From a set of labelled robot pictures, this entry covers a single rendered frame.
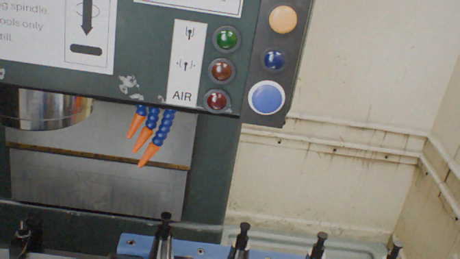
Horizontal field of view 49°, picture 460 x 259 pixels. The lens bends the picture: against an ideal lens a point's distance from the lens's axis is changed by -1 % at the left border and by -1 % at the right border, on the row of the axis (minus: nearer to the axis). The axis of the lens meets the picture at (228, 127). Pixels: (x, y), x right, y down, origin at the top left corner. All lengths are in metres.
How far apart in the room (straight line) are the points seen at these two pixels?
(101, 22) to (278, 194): 1.40
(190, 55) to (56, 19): 0.13
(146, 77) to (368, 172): 1.40
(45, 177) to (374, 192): 1.11
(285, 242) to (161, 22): 1.48
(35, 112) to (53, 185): 0.71
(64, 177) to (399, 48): 1.05
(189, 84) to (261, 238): 1.41
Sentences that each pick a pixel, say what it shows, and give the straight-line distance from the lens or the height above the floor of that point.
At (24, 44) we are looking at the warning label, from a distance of 0.52.
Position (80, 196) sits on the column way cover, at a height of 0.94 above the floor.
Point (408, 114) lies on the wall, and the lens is 1.75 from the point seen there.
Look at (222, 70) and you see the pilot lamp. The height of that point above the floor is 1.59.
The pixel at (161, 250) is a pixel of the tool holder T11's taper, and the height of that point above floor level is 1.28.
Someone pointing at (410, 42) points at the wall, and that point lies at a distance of 1.66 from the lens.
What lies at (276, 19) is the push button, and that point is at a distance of 0.47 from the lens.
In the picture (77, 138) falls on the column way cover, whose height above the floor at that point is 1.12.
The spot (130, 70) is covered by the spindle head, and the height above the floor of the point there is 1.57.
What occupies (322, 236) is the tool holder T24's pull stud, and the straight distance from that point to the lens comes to 0.73.
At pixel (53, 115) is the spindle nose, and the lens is 0.71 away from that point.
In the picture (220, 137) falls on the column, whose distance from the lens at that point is 1.29.
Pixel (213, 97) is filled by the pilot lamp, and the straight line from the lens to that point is 0.50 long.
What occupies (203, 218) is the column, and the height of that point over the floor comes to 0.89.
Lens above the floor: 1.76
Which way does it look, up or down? 27 degrees down
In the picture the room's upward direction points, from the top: 10 degrees clockwise
